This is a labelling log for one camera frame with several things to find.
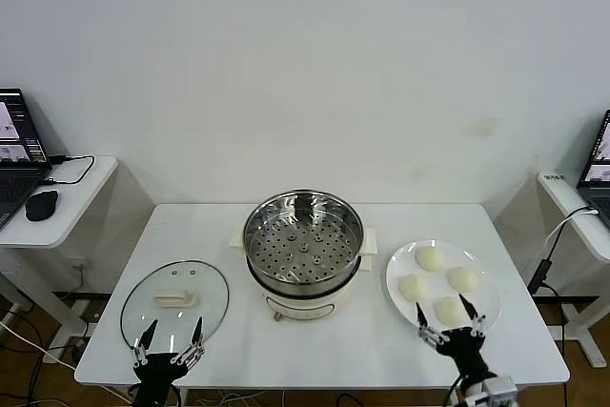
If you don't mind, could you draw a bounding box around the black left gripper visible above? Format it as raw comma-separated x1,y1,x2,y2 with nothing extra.
131,316,207,407

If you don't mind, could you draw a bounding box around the white side desk with mouse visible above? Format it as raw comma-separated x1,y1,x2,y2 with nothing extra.
0,154,120,346

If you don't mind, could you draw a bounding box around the white steamed baozi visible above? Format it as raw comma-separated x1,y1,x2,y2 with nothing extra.
397,275,430,304
415,246,445,273
434,296,471,328
447,267,480,295

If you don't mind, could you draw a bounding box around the round glass pot lid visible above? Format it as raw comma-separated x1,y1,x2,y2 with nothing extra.
120,259,231,360

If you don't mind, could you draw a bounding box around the thin laptop charging cable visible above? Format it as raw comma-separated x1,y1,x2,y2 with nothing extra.
544,206,600,249

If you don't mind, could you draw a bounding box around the black laptop beside mouse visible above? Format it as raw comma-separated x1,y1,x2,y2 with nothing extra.
0,88,53,232

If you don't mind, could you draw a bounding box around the black computer mouse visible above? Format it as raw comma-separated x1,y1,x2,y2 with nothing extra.
25,190,60,222

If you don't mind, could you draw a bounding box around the white side desk with label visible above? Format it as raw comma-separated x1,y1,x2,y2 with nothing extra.
531,169,610,370

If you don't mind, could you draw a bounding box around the black looped usb cable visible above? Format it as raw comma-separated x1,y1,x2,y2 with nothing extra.
38,153,95,187

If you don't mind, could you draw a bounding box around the white rectangular table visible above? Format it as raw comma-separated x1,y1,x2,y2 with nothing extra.
74,202,572,407

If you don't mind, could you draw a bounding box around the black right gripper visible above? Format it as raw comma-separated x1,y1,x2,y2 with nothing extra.
416,295,498,383

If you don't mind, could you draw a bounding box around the dark laptop with thin cable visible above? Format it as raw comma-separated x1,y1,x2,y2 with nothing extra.
575,109,610,230

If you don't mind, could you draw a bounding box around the black power adapter cable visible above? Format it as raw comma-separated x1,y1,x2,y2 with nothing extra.
527,216,573,295

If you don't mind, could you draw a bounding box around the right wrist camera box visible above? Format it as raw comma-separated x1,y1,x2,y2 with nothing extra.
478,376,519,407

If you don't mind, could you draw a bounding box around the large white plate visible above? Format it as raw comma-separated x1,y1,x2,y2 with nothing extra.
385,238,503,333

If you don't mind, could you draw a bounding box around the white floor power strip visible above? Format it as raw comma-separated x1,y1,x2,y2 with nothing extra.
42,336,92,364

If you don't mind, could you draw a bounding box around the cream electric cooker base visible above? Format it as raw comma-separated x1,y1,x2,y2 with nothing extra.
230,225,381,323

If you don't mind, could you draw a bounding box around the perforated steel steamer basket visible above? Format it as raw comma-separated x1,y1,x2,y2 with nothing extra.
243,188,366,293

